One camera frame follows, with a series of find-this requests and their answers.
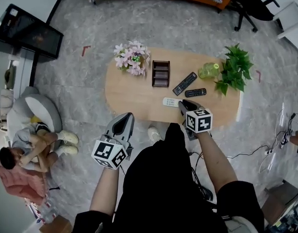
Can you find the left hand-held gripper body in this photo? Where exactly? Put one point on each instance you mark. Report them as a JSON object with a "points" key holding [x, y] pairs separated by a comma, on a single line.
{"points": [[107, 154]]}

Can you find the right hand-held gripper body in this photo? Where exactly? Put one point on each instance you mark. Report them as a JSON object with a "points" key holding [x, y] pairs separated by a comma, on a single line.
{"points": [[200, 121]]}

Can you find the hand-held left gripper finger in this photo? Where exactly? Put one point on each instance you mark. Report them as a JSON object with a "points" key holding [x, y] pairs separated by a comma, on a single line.
{"points": [[111, 126], [130, 130]]}

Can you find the short black remote control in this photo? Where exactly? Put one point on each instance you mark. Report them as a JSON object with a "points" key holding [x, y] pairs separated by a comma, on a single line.
{"points": [[195, 92]]}

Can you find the white remote control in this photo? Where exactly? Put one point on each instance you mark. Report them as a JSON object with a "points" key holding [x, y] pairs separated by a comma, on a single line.
{"points": [[170, 102]]}

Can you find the long black remote control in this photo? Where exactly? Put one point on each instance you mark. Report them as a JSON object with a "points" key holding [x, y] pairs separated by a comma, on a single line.
{"points": [[185, 83]]}

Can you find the brown wooden organizer box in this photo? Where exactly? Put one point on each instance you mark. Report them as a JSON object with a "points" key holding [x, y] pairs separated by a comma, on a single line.
{"points": [[160, 68]]}

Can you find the person's left forearm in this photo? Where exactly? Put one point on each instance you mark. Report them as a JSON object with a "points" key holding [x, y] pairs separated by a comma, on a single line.
{"points": [[104, 193]]}

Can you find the person's right forearm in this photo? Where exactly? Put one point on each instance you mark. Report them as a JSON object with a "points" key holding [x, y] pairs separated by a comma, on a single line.
{"points": [[217, 164]]}

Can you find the brown cardboard box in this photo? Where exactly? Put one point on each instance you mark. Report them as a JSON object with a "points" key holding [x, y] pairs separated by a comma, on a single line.
{"points": [[56, 226]]}

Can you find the person's white shoe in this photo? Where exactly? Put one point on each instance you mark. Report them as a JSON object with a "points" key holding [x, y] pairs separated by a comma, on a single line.
{"points": [[153, 133]]}

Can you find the green plastic bottle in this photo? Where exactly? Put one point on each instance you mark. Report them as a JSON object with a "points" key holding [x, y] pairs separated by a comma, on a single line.
{"points": [[207, 71]]}

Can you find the green leafy potted plant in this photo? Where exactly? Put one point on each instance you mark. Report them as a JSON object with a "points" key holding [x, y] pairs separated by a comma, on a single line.
{"points": [[235, 69]]}

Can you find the person's black clothing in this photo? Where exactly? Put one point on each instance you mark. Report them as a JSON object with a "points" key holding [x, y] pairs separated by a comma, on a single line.
{"points": [[163, 190]]}

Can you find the pink artificial flower pot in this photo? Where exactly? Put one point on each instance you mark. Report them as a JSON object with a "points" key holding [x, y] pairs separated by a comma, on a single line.
{"points": [[133, 58]]}

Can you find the grey white bean bag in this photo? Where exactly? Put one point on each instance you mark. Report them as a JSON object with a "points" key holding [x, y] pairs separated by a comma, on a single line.
{"points": [[42, 108]]}

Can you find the yellow toy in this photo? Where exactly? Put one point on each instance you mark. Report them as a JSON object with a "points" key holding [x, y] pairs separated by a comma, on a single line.
{"points": [[35, 118]]}

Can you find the pack of water bottles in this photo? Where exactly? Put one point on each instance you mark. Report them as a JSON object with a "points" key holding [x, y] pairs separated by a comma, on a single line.
{"points": [[48, 211]]}

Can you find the pink armchair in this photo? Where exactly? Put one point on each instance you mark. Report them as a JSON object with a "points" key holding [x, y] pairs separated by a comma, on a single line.
{"points": [[20, 183]]}

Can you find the white low stand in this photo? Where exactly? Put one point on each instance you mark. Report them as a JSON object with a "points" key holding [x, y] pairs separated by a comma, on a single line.
{"points": [[20, 74]]}

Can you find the white quilted cushion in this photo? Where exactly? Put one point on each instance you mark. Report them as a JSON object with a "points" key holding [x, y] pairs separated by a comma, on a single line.
{"points": [[6, 101]]}

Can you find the olive green bag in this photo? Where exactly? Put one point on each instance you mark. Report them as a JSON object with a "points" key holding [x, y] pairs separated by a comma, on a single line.
{"points": [[10, 76]]}

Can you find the black office chair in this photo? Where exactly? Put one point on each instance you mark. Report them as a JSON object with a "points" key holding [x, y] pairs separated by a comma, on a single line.
{"points": [[253, 6]]}

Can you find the black glass-front cabinet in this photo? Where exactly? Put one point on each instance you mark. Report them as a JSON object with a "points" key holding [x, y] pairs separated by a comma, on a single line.
{"points": [[30, 33]]}

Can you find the white sideboard cabinet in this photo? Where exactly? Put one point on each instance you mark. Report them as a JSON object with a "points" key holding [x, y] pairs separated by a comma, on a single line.
{"points": [[292, 25]]}

